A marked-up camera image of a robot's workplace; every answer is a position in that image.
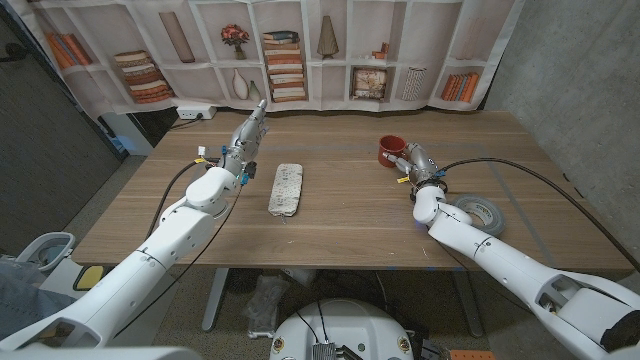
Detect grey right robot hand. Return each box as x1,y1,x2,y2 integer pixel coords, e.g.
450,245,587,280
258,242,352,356
383,142,442,188

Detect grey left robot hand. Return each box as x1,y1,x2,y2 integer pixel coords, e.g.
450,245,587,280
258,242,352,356
222,98,271,177

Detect red speckled mug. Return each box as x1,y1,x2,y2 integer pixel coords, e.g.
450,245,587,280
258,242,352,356
377,134,409,169

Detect folded patterned white cloth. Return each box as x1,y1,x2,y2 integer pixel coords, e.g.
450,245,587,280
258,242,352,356
267,163,305,219

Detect white power strip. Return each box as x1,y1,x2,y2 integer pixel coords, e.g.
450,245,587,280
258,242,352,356
176,104,218,121

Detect printed bookshelf backdrop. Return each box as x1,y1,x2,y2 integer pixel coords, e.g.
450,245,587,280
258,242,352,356
7,0,526,119

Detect white box with blue light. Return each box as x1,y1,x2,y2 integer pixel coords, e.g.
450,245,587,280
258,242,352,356
98,112,155,158

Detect clear plastic bag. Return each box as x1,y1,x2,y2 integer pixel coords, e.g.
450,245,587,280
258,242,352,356
242,273,292,340

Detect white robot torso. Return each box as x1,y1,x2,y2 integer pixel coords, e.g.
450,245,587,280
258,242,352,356
269,298,415,360

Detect orange block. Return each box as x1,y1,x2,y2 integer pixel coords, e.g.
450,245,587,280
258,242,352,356
449,349,497,360

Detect yellow black-rimmed pad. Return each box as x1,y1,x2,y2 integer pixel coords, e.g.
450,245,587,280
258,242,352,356
73,264,105,293

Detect white round plastic base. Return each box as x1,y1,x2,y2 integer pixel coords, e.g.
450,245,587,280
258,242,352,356
14,231,76,274

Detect person's blue jeans leg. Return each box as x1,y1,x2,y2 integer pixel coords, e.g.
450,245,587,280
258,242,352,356
0,262,77,342

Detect grey duct tape roll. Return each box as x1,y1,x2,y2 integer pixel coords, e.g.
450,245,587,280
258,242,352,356
449,193,507,238

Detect thick black cable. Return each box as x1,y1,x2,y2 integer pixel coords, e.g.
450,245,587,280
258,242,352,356
146,158,224,237
433,157,640,274

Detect thin black cable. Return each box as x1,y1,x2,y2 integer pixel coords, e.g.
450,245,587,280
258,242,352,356
112,183,244,341

